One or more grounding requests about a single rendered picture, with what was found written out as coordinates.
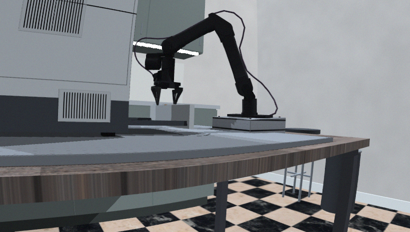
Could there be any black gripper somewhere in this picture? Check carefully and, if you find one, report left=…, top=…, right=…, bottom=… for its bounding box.
left=151, top=69, right=183, bottom=105

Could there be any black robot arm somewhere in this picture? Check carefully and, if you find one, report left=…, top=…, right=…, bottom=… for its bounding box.
left=145, top=13, right=273, bottom=118

